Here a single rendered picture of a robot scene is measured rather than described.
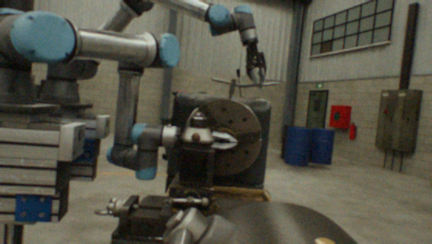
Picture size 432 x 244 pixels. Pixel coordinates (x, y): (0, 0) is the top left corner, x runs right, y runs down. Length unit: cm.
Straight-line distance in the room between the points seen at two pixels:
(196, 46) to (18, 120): 1103
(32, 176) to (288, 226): 82
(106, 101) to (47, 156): 1038
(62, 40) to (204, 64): 1108
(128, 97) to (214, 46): 1088
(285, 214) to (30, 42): 72
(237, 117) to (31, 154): 75
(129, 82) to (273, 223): 106
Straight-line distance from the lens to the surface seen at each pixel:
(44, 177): 93
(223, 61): 1209
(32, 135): 92
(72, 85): 144
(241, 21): 142
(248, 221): 19
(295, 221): 18
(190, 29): 1187
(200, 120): 72
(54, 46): 84
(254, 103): 147
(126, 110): 120
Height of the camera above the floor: 120
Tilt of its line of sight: 3 degrees down
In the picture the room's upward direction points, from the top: 5 degrees clockwise
